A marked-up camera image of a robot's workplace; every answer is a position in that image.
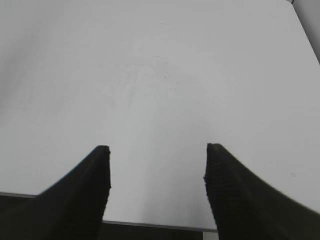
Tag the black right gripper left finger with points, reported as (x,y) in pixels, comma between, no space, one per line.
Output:
(71,209)

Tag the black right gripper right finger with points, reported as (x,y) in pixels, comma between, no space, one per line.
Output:
(245,207)

